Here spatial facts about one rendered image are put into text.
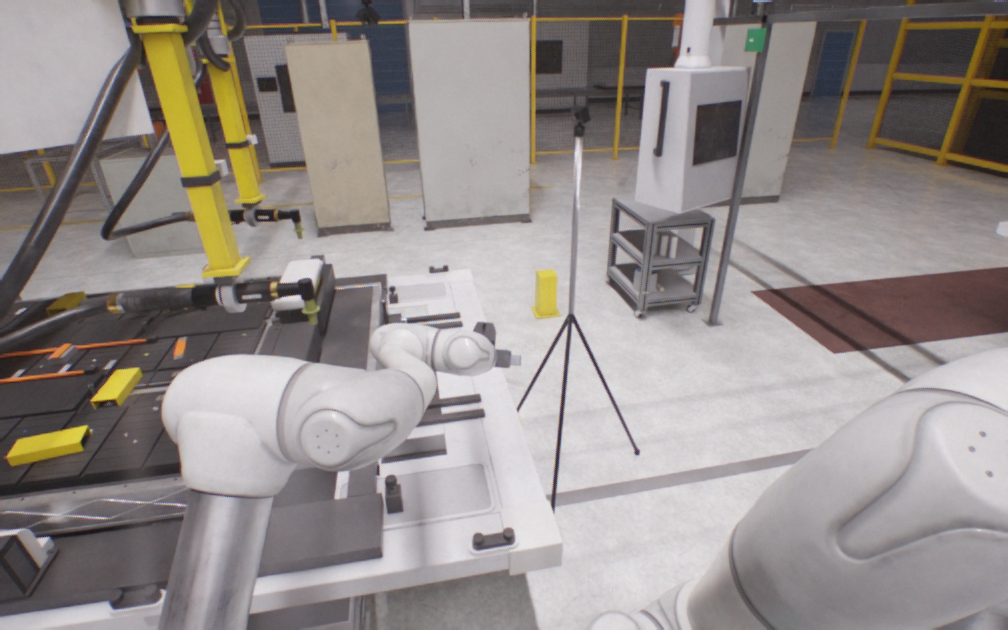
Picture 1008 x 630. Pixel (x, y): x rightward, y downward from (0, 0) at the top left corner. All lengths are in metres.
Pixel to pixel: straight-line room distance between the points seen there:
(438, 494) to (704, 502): 1.54
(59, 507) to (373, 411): 1.11
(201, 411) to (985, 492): 0.72
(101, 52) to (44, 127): 0.16
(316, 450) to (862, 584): 0.51
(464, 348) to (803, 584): 0.87
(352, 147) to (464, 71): 1.40
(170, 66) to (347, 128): 4.74
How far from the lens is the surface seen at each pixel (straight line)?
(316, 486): 1.66
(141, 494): 1.53
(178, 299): 1.33
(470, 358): 1.12
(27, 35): 1.12
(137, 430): 1.71
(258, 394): 0.70
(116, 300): 1.40
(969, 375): 0.46
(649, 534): 2.49
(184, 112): 1.19
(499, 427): 1.63
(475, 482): 1.47
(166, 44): 1.19
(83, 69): 1.14
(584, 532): 2.45
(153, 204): 6.26
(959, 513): 0.33
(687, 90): 3.28
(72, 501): 1.60
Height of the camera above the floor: 1.90
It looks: 28 degrees down
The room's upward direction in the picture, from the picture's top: 1 degrees counter-clockwise
